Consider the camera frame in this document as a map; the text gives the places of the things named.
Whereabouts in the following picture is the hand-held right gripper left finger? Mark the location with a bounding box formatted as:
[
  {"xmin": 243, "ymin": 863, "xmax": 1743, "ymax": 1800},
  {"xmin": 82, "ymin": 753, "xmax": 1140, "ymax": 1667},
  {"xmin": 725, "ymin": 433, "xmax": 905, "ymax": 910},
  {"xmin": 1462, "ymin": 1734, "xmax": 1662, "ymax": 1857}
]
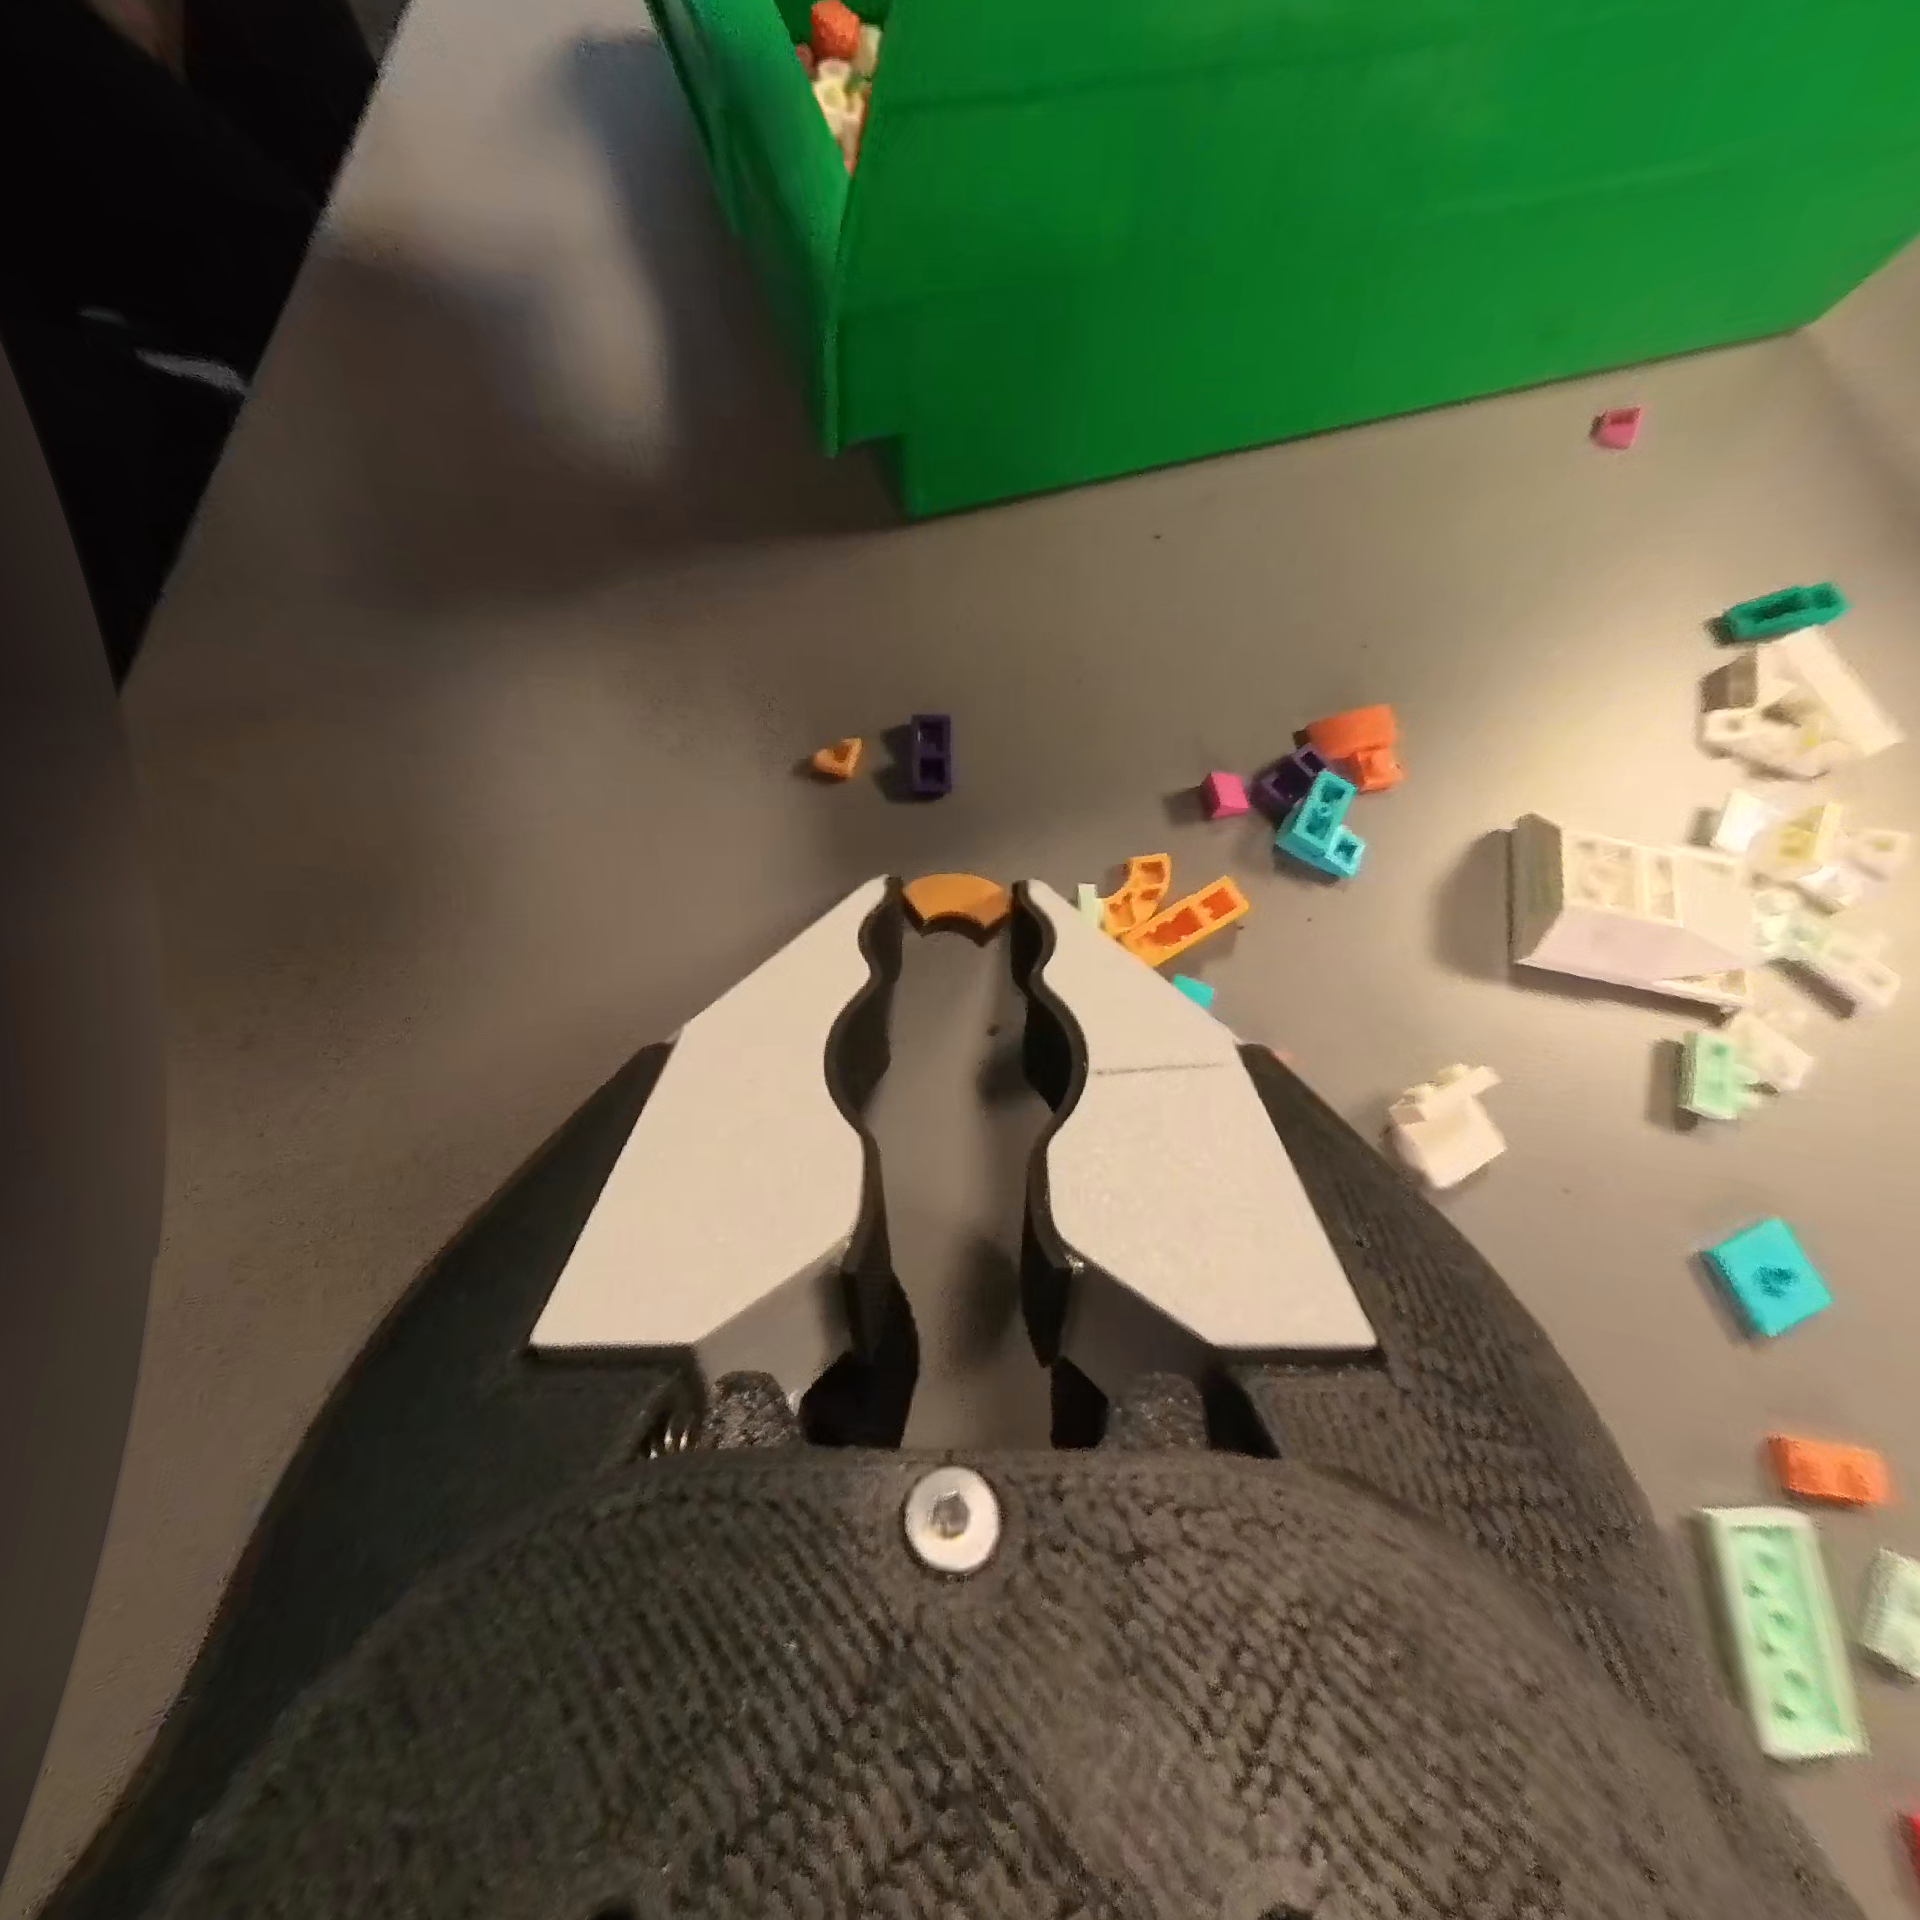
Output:
[{"xmin": 529, "ymin": 874, "xmax": 920, "ymax": 1445}]

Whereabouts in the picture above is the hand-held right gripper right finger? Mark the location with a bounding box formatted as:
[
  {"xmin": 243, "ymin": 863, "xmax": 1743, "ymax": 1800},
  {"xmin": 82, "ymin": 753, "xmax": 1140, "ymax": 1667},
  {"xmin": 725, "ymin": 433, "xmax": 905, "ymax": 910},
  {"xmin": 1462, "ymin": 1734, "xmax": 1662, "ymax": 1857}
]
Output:
[{"xmin": 1010, "ymin": 878, "xmax": 1383, "ymax": 1445}]

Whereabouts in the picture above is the orange round lego plate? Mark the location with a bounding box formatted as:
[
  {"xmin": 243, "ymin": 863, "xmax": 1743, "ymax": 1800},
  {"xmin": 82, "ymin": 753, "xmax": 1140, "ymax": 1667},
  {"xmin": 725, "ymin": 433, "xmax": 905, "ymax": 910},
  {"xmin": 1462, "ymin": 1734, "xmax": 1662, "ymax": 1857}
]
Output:
[{"xmin": 900, "ymin": 874, "xmax": 1018, "ymax": 948}]

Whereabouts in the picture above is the white lego brick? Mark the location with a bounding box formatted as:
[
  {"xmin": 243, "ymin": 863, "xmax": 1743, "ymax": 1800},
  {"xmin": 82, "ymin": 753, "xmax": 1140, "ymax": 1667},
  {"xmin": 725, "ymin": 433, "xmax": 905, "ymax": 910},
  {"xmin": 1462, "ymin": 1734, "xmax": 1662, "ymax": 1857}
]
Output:
[{"xmin": 1383, "ymin": 1064, "xmax": 1508, "ymax": 1193}]

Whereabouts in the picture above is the teal corner lego brick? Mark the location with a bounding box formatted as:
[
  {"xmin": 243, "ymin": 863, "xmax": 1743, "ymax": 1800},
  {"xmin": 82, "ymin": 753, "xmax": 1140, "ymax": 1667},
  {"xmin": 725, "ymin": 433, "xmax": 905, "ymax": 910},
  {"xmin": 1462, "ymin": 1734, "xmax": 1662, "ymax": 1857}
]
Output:
[{"xmin": 1272, "ymin": 770, "xmax": 1372, "ymax": 883}]

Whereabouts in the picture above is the chunky orange lego brick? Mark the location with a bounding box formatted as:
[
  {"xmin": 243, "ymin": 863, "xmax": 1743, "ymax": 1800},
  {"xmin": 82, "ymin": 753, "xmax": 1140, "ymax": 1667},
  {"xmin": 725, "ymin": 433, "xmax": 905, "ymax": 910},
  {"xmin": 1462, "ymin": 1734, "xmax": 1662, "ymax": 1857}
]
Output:
[{"xmin": 1299, "ymin": 703, "xmax": 1405, "ymax": 795}]

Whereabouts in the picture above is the large white lego slope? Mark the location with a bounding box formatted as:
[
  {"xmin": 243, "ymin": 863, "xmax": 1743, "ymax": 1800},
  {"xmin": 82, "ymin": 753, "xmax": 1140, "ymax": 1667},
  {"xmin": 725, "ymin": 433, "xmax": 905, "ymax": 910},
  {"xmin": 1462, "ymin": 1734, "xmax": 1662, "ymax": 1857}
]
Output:
[{"xmin": 1505, "ymin": 814, "xmax": 1756, "ymax": 1011}]

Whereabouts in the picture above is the mint green lego brick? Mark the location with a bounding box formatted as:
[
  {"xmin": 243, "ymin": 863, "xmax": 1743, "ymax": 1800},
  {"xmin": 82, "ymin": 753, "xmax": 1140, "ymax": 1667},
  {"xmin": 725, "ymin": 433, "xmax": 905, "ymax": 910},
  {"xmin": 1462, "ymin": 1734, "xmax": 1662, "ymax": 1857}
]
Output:
[{"xmin": 1673, "ymin": 1028, "xmax": 1763, "ymax": 1125}]

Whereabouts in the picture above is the teal square lego plate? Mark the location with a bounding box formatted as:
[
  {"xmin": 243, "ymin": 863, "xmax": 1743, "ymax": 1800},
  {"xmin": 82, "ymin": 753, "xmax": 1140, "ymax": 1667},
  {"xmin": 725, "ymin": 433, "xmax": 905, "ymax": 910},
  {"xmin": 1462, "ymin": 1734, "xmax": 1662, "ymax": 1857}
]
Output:
[{"xmin": 1699, "ymin": 1217, "xmax": 1833, "ymax": 1340}]

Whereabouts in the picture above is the small orange lego plate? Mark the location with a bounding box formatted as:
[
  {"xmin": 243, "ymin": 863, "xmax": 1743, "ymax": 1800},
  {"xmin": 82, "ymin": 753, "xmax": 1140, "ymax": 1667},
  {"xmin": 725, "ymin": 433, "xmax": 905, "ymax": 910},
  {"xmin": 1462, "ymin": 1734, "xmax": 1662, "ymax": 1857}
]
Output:
[{"xmin": 1765, "ymin": 1435, "xmax": 1890, "ymax": 1510}]

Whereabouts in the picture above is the cluster of white lego bricks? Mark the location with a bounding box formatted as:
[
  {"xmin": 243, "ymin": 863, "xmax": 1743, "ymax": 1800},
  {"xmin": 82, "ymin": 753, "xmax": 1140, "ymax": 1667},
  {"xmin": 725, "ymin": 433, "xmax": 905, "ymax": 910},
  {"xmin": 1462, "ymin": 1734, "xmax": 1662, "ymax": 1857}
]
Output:
[{"xmin": 1699, "ymin": 627, "xmax": 1918, "ymax": 1024}]

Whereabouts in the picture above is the long mint lego plate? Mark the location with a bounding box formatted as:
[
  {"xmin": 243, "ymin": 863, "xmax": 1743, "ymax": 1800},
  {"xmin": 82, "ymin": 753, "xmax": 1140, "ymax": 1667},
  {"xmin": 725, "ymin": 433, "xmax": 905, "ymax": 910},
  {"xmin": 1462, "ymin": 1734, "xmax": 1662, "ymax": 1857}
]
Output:
[{"xmin": 1695, "ymin": 1503, "xmax": 1868, "ymax": 1760}]

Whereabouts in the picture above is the pale mint lego brick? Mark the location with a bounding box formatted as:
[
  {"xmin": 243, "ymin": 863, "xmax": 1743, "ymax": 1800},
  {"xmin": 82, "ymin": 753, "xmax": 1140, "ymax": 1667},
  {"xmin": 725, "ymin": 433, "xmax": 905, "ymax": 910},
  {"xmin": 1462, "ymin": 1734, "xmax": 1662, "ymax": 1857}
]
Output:
[{"xmin": 1855, "ymin": 1548, "xmax": 1920, "ymax": 1680}]

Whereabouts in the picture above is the dark green lego plate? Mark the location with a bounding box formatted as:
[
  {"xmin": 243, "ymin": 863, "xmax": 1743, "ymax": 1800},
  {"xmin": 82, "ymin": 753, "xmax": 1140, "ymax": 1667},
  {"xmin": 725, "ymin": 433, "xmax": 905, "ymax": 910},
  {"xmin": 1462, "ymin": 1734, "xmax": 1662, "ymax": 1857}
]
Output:
[{"xmin": 1716, "ymin": 580, "xmax": 1852, "ymax": 645}]

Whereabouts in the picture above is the pile of mixed lego bricks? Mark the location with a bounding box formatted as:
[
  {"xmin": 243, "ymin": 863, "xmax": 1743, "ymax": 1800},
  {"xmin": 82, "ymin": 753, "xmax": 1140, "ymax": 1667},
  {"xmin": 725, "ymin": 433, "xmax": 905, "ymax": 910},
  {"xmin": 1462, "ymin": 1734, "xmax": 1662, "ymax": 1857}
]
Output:
[{"xmin": 788, "ymin": 0, "xmax": 892, "ymax": 177}]

